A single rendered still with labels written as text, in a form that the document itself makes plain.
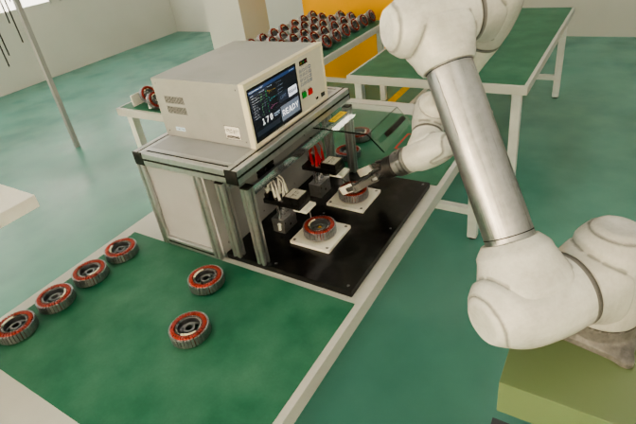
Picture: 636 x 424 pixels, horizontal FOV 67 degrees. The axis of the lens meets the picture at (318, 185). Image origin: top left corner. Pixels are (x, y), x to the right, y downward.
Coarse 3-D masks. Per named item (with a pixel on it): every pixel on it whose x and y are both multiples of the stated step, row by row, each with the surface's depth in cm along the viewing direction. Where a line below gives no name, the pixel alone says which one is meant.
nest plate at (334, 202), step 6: (336, 192) 183; (372, 192) 180; (378, 192) 179; (336, 198) 180; (372, 198) 176; (330, 204) 177; (336, 204) 176; (342, 204) 175; (348, 204) 175; (354, 204) 174; (360, 204) 174; (366, 204) 173; (354, 210) 172; (360, 210) 171
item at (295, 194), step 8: (272, 192) 166; (288, 192) 160; (296, 192) 160; (304, 192) 159; (264, 200) 163; (272, 200) 162; (288, 200) 158; (296, 200) 156; (304, 200) 158; (296, 208) 157; (304, 208) 158; (280, 216) 165
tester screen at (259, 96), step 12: (288, 72) 153; (264, 84) 144; (276, 84) 149; (288, 84) 154; (252, 96) 140; (264, 96) 145; (276, 96) 150; (252, 108) 141; (264, 108) 146; (276, 108) 151; (300, 108) 162
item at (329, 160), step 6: (330, 156) 179; (306, 162) 182; (318, 162) 181; (324, 162) 175; (330, 162) 175; (336, 162) 174; (342, 162) 177; (306, 168) 180; (312, 168) 178; (318, 168) 177; (324, 168) 176; (330, 168) 174; (336, 168) 174; (342, 168) 177; (348, 168) 177; (318, 174) 183; (330, 174) 175; (336, 174) 174; (342, 174) 174; (318, 180) 184
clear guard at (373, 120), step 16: (336, 112) 177; (352, 112) 175; (368, 112) 173; (384, 112) 171; (400, 112) 174; (320, 128) 166; (336, 128) 165; (352, 128) 163; (368, 128) 161; (384, 128) 164; (400, 128) 169; (384, 144) 159
